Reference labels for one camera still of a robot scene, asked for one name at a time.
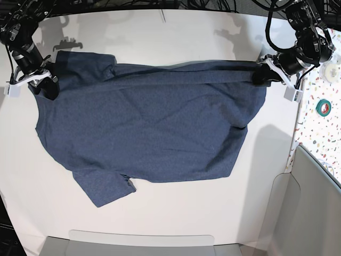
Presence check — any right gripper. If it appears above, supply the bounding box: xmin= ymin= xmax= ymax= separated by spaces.
xmin=10 ymin=55 xmax=60 ymax=100

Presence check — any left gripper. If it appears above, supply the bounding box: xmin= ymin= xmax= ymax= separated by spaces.
xmin=252 ymin=54 xmax=293 ymax=88

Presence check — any blue t-shirt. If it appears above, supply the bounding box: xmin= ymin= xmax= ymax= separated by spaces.
xmin=35 ymin=51 xmax=266 ymax=207

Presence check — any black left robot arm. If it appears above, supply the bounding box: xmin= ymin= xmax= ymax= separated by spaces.
xmin=252 ymin=1 xmax=335 ymax=90

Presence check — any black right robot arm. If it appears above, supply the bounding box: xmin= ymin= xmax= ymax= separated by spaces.
xmin=1 ymin=1 xmax=60 ymax=100

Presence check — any clear tape dispenser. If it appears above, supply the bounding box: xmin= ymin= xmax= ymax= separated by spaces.
xmin=319 ymin=55 xmax=340 ymax=84

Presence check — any green tape roll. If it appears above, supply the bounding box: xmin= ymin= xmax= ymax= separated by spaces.
xmin=315 ymin=99 xmax=331 ymax=117

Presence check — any grey plastic bin right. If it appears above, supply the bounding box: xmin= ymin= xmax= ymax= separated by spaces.
xmin=254 ymin=146 xmax=340 ymax=255

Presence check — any grey plastic tray front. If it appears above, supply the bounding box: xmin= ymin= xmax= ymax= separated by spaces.
xmin=40 ymin=230 xmax=242 ymax=255

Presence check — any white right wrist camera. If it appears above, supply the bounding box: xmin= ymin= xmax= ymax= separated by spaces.
xmin=4 ymin=84 xmax=21 ymax=98

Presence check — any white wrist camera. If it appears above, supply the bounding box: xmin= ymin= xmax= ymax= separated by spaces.
xmin=284 ymin=87 xmax=303 ymax=103
xmin=4 ymin=84 xmax=21 ymax=98

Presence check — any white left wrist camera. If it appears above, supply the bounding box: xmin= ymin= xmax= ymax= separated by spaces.
xmin=284 ymin=87 xmax=303 ymax=103

